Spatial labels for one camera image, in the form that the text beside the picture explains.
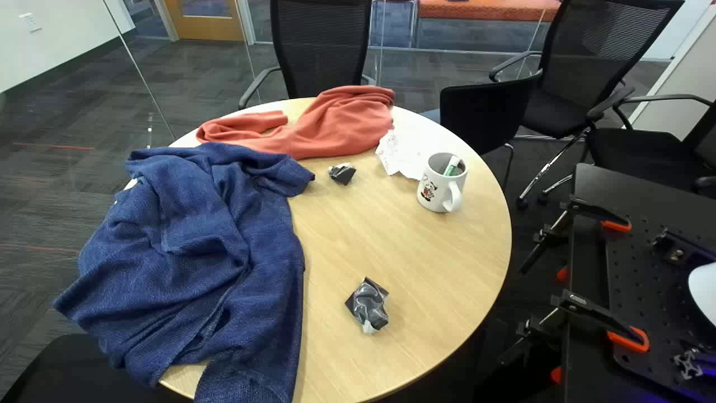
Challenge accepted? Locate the white printed mug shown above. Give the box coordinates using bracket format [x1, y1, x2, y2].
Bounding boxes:
[414, 149, 469, 215]

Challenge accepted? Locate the small black binder clip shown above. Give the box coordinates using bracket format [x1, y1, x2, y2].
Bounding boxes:
[327, 160, 358, 188]

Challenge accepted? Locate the white paper doily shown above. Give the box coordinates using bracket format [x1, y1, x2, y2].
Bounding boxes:
[373, 120, 450, 184]

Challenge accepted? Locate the orange sweater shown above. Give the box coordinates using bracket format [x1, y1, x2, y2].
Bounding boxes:
[194, 82, 397, 160]

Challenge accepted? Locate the black mesh office chair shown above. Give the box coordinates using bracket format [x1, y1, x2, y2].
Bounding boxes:
[488, 0, 685, 207]
[237, 0, 376, 110]

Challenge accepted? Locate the blue sweater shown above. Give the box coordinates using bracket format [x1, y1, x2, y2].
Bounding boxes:
[50, 140, 317, 403]

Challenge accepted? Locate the orange bench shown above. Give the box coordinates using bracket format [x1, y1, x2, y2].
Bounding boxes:
[415, 0, 564, 24]

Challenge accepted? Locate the wooden door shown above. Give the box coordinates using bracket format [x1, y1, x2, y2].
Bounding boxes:
[161, 0, 245, 44]

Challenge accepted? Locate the black robot cart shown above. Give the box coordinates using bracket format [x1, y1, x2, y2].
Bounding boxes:
[562, 160, 716, 403]

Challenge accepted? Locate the black perforated breadboard plate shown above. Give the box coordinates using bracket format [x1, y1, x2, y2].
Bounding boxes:
[604, 219, 716, 395]

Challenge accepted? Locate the black clamp orange handle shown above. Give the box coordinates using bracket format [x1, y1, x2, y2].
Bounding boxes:
[516, 199, 634, 274]
[512, 289, 652, 367]

